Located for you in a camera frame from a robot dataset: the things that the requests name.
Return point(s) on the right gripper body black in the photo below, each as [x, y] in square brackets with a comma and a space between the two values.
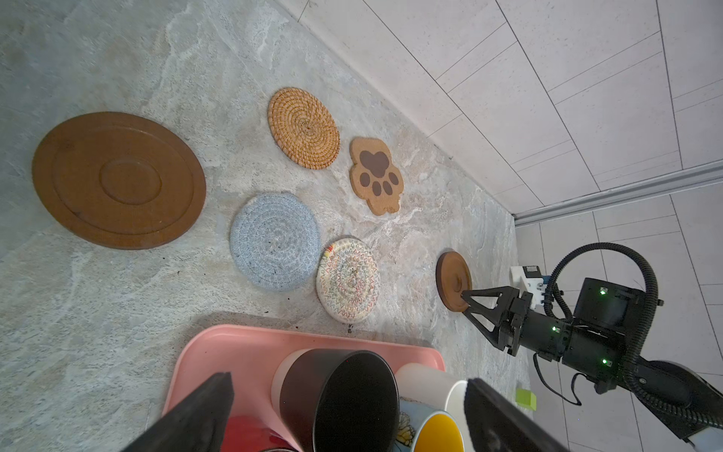
[589, 351]

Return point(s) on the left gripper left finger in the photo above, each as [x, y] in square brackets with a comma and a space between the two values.
[197, 423]

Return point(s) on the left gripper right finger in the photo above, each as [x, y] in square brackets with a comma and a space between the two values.
[496, 425]

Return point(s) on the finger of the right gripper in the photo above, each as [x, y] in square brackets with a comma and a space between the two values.
[490, 322]
[502, 297]

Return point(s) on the multicolour woven round coaster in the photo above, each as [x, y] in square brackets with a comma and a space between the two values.
[347, 280]

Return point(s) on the paw shaped cork coaster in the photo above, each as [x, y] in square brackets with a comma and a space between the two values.
[373, 176]

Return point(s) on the grey-blue woven round coaster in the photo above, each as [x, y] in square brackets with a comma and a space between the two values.
[275, 241]

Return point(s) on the dark brown wooden coaster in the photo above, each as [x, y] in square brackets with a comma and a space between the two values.
[119, 180]

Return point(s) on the woven rattan round coaster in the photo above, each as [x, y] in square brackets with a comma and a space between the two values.
[303, 128]

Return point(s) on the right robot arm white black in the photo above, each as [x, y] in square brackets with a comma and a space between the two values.
[684, 402]

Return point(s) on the green small cube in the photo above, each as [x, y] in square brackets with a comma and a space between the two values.
[526, 399]

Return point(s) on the red mug left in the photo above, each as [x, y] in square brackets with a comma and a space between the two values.
[249, 434]

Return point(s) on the yellow inside mug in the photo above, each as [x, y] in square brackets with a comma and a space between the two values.
[422, 428]

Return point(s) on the pink rectangular tray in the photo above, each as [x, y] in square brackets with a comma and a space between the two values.
[252, 355]

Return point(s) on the white mug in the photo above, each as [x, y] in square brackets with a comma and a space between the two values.
[437, 389]

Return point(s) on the black mug rear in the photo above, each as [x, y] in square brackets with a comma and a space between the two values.
[337, 400]

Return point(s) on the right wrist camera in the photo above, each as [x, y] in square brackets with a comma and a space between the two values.
[607, 306]

